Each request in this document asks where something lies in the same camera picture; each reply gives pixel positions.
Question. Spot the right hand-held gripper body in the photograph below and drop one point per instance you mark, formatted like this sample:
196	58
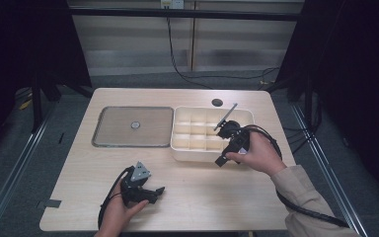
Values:
238	138

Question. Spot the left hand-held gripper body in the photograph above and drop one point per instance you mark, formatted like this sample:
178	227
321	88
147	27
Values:
135	192

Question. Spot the white divided storage box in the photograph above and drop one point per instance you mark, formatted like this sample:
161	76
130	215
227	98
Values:
194	131

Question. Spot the person's left hand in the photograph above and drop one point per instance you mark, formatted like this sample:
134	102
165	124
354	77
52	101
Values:
116	210

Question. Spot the person's right hand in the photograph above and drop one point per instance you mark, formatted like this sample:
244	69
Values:
261	154

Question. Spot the brown square tray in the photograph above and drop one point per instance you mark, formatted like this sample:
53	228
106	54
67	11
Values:
118	126

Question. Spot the grey tape piece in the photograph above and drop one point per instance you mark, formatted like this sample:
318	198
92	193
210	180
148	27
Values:
51	203

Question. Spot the black horizontal bar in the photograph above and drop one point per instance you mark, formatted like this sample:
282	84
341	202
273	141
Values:
177	14

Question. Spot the black metal stand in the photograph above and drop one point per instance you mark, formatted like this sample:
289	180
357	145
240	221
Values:
37	108

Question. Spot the dark curtain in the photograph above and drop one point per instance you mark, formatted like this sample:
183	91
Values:
19	49
358	82

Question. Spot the yellow floor item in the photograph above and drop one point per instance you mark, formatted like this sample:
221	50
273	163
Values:
25	104

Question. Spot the metal floor rail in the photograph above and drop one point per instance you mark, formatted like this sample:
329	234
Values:
329	164
13	171

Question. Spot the white wall socket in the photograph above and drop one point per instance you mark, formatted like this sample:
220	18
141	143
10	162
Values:
172	3

